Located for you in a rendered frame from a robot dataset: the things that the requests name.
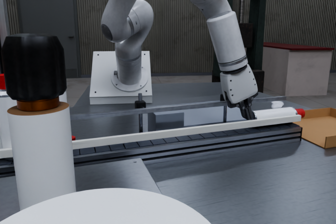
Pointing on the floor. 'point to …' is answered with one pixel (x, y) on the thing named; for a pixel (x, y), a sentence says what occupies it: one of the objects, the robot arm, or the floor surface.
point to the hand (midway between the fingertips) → (246, 112)
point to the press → (251, 48)
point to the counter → (296, 69)
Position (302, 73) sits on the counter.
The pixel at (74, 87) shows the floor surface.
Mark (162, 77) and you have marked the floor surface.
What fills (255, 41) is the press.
